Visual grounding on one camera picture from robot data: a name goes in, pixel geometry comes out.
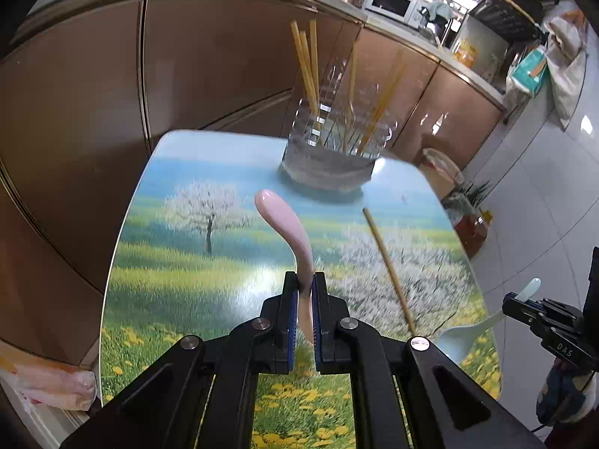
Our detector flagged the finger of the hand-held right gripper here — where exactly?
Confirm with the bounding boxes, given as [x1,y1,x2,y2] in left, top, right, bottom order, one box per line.
[502,292,546,333]

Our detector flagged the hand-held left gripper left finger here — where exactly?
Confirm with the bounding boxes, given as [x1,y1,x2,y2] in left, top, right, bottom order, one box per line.
[58,271,300,449]

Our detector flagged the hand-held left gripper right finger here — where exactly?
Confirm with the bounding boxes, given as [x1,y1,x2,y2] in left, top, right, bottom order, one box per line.
[311,271,546,449]

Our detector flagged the light blue ceramic spoon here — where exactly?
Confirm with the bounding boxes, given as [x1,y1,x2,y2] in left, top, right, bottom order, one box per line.
[433,277,542,366]

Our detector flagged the pink ceramic spoon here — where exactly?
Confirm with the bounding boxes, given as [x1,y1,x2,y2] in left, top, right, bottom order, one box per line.
[254,189,315,347]

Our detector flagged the person's right hand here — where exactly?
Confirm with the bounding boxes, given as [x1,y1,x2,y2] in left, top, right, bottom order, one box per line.
[536,362,597,427]

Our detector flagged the red plant pot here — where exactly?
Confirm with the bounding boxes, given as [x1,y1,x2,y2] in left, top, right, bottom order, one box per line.
[456,215,489,257]

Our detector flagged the green potted plant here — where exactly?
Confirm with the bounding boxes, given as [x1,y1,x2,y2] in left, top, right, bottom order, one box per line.
[442,180,493,220]

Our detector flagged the teal tissue packet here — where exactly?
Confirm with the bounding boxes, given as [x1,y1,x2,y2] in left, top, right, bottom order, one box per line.
[510,47,550,99]

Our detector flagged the white cloth sack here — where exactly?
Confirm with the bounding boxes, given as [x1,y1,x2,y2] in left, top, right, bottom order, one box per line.
[545,9,589,130]

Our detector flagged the pale plastic bag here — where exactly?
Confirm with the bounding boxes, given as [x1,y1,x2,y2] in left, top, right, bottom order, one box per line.
[0,341,97,412]

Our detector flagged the orange plastic container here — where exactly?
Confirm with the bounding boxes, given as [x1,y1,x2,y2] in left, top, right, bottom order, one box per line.
[454,37,479,69]

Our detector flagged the brown kitchen cabinet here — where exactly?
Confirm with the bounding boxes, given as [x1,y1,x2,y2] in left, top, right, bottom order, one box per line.
[0,0,508,366]

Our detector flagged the black kitchen rack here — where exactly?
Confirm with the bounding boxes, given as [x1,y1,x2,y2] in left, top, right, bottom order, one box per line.
[468,0,549,44]

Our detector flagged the white microwave oven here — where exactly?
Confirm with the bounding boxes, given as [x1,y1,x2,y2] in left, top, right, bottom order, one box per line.
[365,0,420,24]

